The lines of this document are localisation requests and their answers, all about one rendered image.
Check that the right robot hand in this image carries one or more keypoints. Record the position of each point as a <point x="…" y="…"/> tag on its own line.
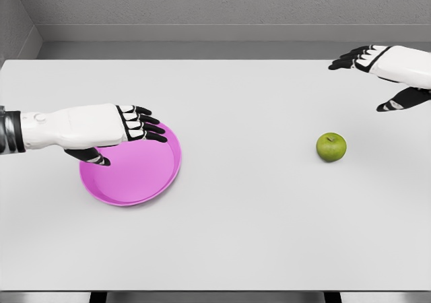
<point x="400" y="65"/>

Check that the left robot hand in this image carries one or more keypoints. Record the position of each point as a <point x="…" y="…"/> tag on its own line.
<point x="91" y="126"/>

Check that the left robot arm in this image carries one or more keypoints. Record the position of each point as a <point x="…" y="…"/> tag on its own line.
<point x="33" y="129"/>

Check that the pink round plate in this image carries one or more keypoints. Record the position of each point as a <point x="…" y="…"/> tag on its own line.
<point x="134" y="171"/>

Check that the green apple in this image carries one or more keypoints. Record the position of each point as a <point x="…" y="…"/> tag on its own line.
<point x="331" y="147"/>

